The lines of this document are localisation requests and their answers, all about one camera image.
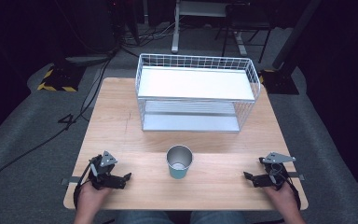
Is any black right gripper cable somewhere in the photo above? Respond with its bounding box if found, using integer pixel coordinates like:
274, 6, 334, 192
269, 162, 302, 210

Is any white wire shelf rack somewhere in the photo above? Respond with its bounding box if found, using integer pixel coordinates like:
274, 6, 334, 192
134, 52, 262, 133

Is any bundle of floor cables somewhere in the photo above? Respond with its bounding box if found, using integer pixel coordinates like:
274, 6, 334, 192
117, 17, 183, 49

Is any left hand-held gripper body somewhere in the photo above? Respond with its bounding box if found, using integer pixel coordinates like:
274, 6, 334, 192
88, 150, 128, 191

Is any black yellow striped stand base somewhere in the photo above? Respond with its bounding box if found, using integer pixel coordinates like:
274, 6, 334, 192
256, 67, 300, 95
36, 63, 87, 93

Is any person's left leg in jeans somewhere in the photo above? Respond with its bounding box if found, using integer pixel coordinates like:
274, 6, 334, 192
114, 210, 175, 224

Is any long black floor cable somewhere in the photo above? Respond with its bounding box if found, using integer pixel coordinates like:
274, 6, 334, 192
0, 49, 119, 191

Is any white desk frame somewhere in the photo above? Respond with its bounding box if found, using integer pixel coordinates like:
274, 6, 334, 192
171, 0, 250, 58

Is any black chair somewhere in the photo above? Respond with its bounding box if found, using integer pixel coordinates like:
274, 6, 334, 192
213, 2, 274, 64

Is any person's right hand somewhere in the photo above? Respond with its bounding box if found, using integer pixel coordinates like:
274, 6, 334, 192
263, 182, 300, 217

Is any black slanted stand pole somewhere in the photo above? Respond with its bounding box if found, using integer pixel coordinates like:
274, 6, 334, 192
271, 0, 324, 70

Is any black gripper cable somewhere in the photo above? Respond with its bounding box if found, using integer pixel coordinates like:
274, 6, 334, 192
269, 162, 302, 210
73, 161, 95, 210

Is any teal metal cup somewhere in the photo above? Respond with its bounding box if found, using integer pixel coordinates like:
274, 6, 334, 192
166, 144, 194, 180

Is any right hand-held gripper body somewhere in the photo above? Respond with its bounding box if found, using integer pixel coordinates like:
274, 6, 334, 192
258, 151, 296, 191

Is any person's right leg in jeans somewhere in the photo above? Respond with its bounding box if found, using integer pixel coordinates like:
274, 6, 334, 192
189, 210, 247, 224

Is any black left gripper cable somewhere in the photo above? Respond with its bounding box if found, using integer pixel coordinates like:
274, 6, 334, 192
73, 161, 95, 210

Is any person's left hand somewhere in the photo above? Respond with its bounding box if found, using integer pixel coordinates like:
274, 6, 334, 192
76, 181, 114, 217

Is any grey table edge bracket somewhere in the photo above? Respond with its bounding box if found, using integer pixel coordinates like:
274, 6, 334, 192
61, 175, 82, 187
286, 171, 306, 182

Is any person's leg in jeans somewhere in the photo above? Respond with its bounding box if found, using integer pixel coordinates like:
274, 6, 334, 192
114, 210, 175, 224
189, 210, 247, 224

